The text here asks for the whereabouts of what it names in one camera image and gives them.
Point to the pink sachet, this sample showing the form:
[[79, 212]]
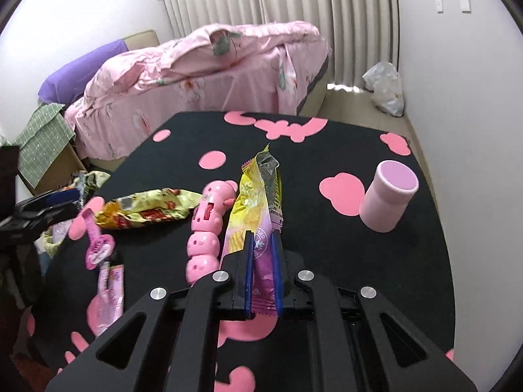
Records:
[[111, 290], [99, 249]]

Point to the black tablecloth with pink shapes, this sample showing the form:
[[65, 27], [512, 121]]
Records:
[[327, 253]]

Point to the crumpled yellow red wrapper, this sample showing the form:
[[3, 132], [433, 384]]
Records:
[[143, 210]]

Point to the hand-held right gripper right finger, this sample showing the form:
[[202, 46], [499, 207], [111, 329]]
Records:
[[277, 277]]

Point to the yellow and purple snack packet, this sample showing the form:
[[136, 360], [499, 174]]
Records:
[[253, 196]]

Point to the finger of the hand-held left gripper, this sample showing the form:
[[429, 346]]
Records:
[[61, 197], [49, 213]]

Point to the pink caterpillar toy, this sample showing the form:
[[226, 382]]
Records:
[[206, 228]]

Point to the white wall socket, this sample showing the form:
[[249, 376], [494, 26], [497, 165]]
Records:
[[463, 2], [439, 4]]

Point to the beige pleated curtain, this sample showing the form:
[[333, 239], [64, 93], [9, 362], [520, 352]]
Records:
[[286, 0]]

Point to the green checked cloth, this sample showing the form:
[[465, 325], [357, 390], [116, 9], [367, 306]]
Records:
[[45, 139]]

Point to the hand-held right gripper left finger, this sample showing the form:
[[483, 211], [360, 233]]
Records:
[[248, 269]]

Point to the purple pillow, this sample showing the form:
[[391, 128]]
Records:
[[73, 75]]

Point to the white plastic bag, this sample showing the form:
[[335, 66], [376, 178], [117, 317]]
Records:
[[386, 88]]

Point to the pink floral duvet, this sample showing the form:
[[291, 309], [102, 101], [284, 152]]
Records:
[[184, 73]]

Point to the pink cup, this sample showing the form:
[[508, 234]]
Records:
[[384, 204]]

